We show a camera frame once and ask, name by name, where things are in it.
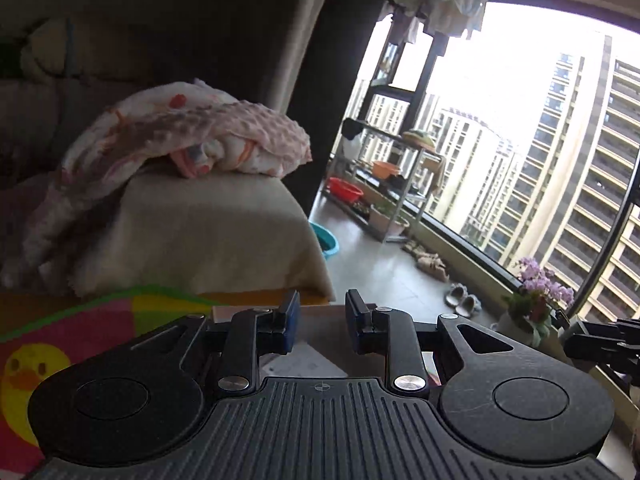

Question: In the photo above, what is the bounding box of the green straw hat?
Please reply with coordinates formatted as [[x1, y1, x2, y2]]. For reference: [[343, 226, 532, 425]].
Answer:
[[402, 129, 437, 149]]

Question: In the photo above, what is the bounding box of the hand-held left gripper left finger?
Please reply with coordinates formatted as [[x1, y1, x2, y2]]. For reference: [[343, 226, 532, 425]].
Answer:
[[131, 290, 301, 392]]

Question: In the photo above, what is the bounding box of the dark curtain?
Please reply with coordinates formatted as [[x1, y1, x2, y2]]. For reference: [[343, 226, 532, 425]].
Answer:
[[287, 0, 401, 218]]

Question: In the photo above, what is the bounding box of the beige slipper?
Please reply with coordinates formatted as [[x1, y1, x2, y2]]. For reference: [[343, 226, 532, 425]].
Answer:
[[414, 252, 450, 282]]

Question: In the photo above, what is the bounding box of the metal storage rack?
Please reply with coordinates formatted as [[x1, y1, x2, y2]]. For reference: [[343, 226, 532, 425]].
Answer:
[[327, 117, 447, 244]]

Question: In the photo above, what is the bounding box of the green plant flowerpot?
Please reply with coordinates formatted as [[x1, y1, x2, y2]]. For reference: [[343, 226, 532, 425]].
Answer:
[[369, 199, 412, 239]]

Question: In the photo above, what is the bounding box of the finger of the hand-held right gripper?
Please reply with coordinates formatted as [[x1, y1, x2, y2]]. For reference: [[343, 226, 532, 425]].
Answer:
[[561, 317, 640, 387]]

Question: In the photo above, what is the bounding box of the colourful duck play mat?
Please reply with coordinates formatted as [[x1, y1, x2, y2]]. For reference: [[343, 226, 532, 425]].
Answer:
[[0, 284, 236, 480]]

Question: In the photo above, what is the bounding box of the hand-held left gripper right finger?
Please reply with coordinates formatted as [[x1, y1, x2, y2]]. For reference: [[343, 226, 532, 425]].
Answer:
[[345, 289, 522, 392]]

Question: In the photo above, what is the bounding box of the purple flower potted plant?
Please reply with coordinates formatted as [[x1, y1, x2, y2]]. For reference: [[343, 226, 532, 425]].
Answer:
[[500, 256, 576, 349]]

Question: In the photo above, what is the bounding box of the beige pillow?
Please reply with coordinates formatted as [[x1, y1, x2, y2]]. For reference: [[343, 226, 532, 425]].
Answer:
[[20, 15, 166, 86]]

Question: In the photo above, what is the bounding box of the teal plastic basin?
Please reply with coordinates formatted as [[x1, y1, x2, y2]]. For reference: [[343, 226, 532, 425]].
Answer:
[[308, 220, 340, 261]]

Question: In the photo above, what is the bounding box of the pink dotted baby blanket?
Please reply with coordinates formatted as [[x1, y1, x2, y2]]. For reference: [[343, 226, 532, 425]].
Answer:
[[0, 78, 314, 291]]

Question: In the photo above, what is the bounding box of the red plastic basin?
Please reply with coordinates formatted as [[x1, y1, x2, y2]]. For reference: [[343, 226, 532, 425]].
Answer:
[[326, 177, 364, 204]]

